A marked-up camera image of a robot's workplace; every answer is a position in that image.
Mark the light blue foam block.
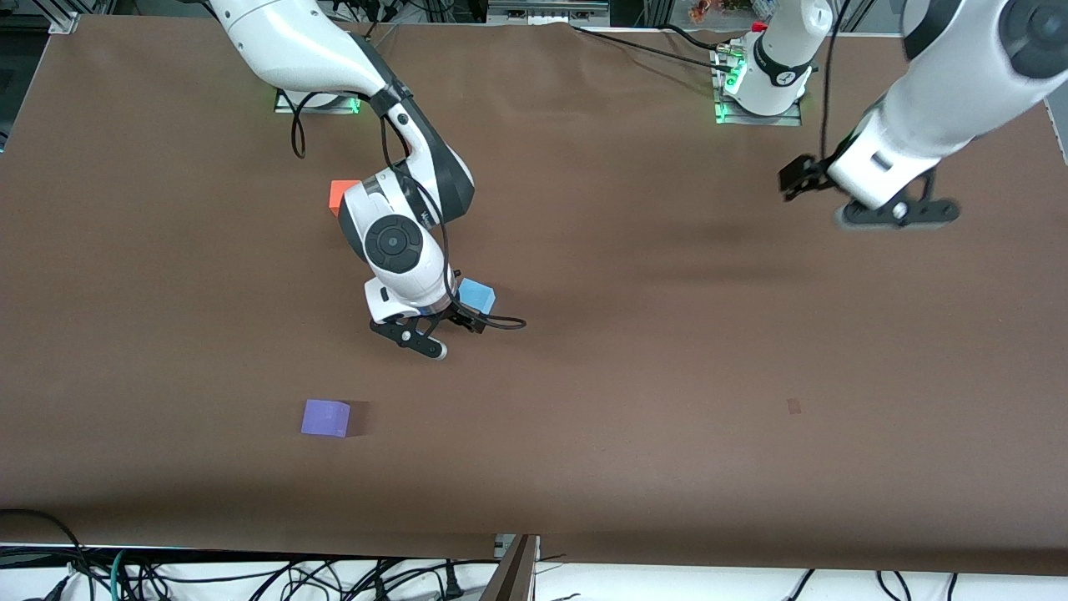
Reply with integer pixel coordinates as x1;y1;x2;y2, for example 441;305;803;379
457;278;496;316

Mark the purple foam block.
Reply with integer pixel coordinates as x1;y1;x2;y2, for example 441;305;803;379
300;399;351;438

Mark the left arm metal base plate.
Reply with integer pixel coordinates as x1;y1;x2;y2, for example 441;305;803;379
711;46;804;128

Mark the aluminium table side rail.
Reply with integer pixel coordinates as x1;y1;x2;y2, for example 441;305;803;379
1043;96;1068;161

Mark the black cable on table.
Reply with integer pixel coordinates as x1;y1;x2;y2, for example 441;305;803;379
570;23;739;74

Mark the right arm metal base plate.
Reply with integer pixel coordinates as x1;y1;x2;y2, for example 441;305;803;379
274;87;361;115

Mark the dark support post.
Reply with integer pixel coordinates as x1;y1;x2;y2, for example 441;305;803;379
482;534;541;601

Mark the aluminium frame rail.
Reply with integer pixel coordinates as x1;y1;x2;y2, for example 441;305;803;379
488;0;611;27

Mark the black arched floor cable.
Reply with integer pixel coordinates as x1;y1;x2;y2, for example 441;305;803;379
0;508;94;601

